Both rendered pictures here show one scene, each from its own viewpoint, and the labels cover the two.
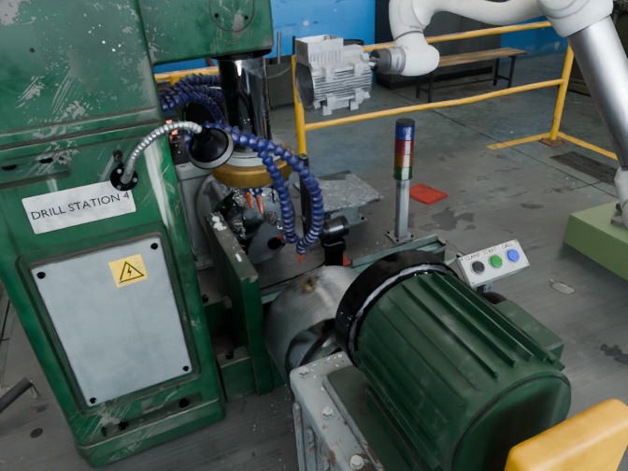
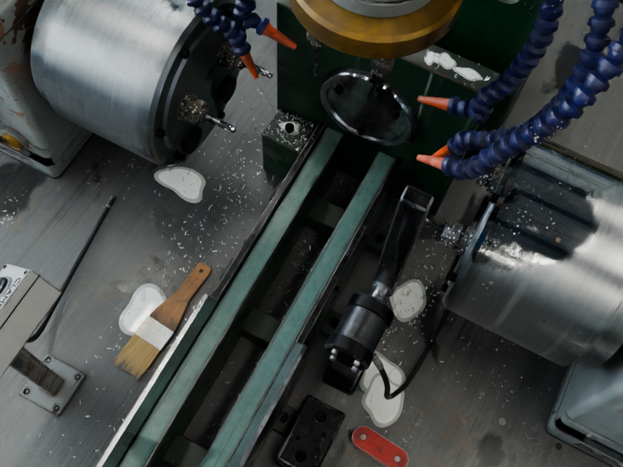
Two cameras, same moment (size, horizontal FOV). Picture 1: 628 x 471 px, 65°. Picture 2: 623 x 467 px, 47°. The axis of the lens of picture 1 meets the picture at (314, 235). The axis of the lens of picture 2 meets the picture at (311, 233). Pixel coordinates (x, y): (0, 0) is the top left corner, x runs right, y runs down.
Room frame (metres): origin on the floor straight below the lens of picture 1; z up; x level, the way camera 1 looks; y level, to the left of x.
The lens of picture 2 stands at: (1.34, -0.29, 1.88)
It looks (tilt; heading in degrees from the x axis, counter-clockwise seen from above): 66 degrees down; 135
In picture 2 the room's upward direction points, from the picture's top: 5 degrees clockwise
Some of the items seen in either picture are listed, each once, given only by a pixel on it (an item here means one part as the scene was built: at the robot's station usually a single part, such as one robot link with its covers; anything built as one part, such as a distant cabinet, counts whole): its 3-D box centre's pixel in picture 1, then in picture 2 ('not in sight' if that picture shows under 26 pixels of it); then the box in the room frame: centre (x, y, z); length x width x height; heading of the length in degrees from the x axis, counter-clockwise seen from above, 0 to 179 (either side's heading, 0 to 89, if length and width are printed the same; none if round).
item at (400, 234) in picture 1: (402, 182); not in sight; (1.48, -0.30, 1.01); 0.08 x 0.08 x 0.42; 23
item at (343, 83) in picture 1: (332, 78); not in sight; (1.66, -0.09, 1.31); 0.20 x 0.19 x 0.19; 113
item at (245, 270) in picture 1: (223, 306); (381, 95); (0.94, 0.23, 0.97); 0.30 x 0.11 x 0.34; 23
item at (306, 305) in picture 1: (349, 360); (116, 45); (0.67, -0.05, 1.04); 0.37 x 0.25 x 0.25; 23
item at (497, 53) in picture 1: (465, 75); not in sight; (5.88, -1.88, 0.22); 1.40 x 0.33 x 0.43; 108
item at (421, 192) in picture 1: (424, 193); not in sight; (1.79, -0.46, 0.80); 0.15 x 0.12 x 0.01; 34
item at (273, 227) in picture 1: (241, 208); (571, 260); (1.30, 0.21, 1.04); 0.41 x 0.25 x 0.25; 23
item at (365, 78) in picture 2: not in sight; (365, 110); (0.96, 0.17, 1.02); 0.15 x 0.02 x 0.15; 23
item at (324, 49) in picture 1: (319, 50); not in sight; (1.65, -0.05, 1.41); 0.12 x 0.11 x 0.07; 113
